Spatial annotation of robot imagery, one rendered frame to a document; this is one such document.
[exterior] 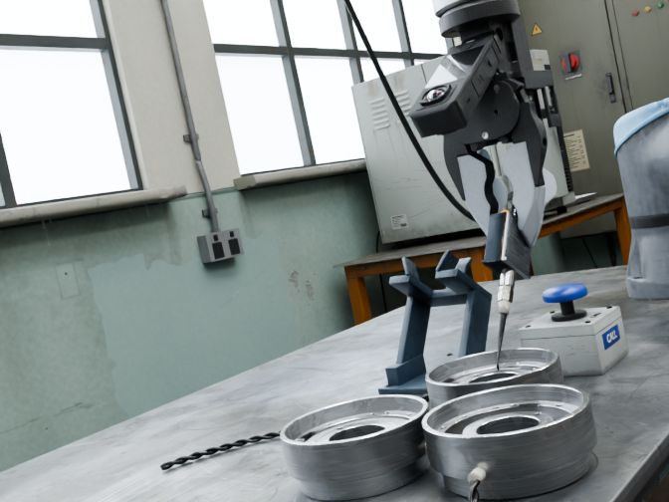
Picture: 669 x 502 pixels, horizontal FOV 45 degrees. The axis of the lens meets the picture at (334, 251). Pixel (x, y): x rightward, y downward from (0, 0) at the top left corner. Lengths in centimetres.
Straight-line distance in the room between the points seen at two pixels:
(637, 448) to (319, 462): 20
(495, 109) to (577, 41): 384
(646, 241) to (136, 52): 188
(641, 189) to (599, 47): 349
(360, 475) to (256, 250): 225
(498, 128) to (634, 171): 36
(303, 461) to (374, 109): 260
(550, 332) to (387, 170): 236
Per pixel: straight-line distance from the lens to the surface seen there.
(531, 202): 71
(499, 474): 49
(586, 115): 452
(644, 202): 104
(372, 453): 53
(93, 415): 231
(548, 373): 62
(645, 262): 105
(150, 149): 254
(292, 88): 316
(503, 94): 71
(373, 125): 308
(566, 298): 75
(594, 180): 453
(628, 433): 58
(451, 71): 70
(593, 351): 73
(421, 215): 300
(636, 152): 104
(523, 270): 72
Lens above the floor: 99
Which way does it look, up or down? 3 degrees down
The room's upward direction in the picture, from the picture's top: 12 degrees counter-clockwise
